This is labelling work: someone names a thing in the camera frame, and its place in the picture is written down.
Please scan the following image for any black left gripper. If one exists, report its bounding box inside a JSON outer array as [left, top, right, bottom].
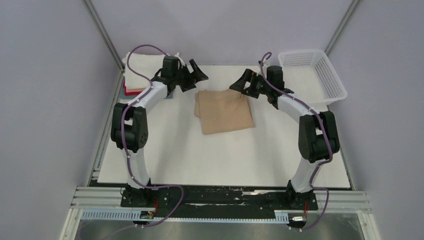
[[173, 60, 209, 93]]

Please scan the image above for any slotted white cable duct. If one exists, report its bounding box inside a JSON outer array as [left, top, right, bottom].
[[80, 209, 290, 224]]

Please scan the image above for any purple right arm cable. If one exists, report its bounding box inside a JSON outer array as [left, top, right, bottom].
[[258, 51, 334, 232]]

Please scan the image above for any aluminium frame rail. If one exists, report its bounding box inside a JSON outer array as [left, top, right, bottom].
[[59, 187, 381, 240]]

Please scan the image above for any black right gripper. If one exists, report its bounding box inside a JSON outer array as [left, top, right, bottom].
[[230, 69, 272, 99]]

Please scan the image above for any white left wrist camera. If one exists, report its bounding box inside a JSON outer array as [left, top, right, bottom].
[[174, 52, 185, 66]]

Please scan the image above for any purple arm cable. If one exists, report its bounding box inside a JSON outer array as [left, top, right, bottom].
[[258, 51, 334, 232], [120, 44, 185, 229]]

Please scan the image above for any red folded t shirt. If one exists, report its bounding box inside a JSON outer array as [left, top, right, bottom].
[[123, 82, 145, 96]]

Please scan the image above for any right corner metal post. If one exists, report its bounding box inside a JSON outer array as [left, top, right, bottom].
[[324, 0, 362, 56]]

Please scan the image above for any beige t shirt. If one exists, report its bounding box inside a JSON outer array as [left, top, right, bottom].
[[194, 89, 255, 135]]

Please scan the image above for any left corner metal post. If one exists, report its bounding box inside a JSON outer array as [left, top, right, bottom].
[[82, 0, 124, 72]]

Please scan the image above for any white plastic laundry basket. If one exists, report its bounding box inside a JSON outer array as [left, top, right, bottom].
[[277, 49, 348, 106]]

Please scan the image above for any peach folded t shirt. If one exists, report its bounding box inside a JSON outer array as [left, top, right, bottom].
[[125, 88, 145, 94]]

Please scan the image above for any corner metal post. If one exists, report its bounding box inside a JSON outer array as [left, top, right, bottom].
[[324, 0, 362, 56], [82, 0, 124, 72]]

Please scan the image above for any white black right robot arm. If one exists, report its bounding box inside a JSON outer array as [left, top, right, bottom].
[[229, 65, 340, 209]]

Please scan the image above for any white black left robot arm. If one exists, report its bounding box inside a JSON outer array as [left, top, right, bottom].
[[110, 56, 209, 207]]

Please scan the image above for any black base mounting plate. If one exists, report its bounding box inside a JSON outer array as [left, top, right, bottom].
[[120, 185, 319, 220]]

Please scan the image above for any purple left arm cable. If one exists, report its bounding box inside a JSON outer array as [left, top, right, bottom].
[[120, 44, 185, 229]]

